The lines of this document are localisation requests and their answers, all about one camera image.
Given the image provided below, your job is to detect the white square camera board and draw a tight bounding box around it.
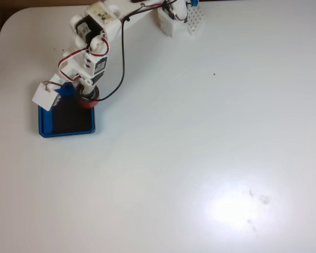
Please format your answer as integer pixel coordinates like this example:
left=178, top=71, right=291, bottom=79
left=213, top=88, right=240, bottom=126
left=32, top=82, right=61, bottom=112

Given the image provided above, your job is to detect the blue square box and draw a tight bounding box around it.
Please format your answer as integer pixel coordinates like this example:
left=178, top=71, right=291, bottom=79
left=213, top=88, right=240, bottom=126
left=37, top=81, right=97, bottom=139

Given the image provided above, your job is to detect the red white servo wire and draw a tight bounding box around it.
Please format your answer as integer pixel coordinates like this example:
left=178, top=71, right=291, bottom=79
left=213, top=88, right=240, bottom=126
left=58, top=36, right=111, bottom=83

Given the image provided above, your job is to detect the white perforated plate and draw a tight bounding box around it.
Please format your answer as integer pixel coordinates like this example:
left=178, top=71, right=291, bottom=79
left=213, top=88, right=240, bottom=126
left=186, top=5, right=206, bottom=40

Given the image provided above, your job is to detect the red tape roll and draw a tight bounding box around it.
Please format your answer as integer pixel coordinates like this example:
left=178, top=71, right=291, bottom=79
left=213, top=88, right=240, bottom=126
left=77, top=85, right=101, bottom=109

